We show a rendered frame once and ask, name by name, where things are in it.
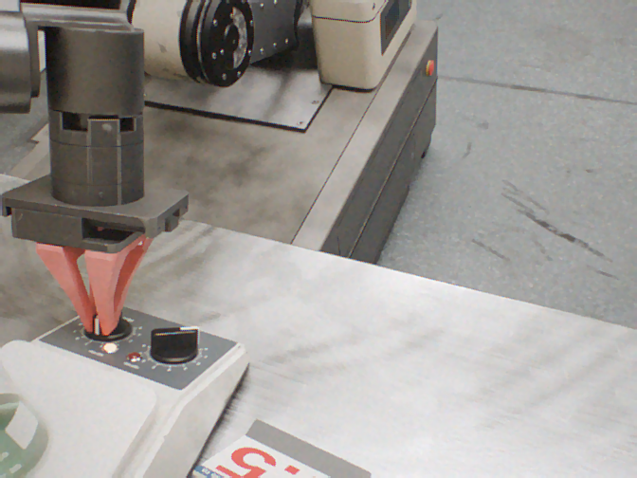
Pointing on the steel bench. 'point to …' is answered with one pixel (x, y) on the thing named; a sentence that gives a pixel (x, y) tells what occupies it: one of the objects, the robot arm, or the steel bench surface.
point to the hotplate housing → (177, 414)
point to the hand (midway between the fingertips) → (101, 319)
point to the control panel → (75, 334)
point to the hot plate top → (82, 410)
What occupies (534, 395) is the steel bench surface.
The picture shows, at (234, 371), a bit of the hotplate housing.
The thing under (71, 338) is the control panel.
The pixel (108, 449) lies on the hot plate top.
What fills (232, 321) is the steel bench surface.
